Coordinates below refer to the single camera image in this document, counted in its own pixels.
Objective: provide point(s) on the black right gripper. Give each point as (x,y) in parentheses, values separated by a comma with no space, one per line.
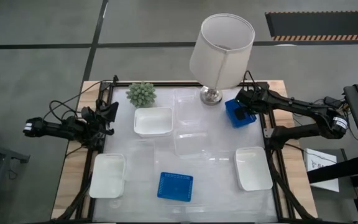
(250,100)

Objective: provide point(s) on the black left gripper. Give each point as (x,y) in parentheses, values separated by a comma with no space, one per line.
(95,121)

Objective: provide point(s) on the white plastic basket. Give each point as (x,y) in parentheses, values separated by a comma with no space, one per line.
(253,168)
(107,175)
(152,121)

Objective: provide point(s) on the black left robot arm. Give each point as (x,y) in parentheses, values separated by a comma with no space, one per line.
(57,127)

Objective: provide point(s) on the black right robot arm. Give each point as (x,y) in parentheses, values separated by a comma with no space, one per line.
(303,109)

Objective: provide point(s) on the green artificial succulent plant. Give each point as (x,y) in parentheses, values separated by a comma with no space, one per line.
(141,95)

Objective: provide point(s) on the white shade table lamp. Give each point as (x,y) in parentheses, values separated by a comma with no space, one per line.
(222,56)

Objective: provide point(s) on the white printed paper sign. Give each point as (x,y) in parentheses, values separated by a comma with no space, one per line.
(319,155)

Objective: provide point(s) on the black power adapter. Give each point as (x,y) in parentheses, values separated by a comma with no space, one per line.
(332,102)

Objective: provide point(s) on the black hazard-striped floor mat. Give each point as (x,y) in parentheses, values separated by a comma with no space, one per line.
(322,25)

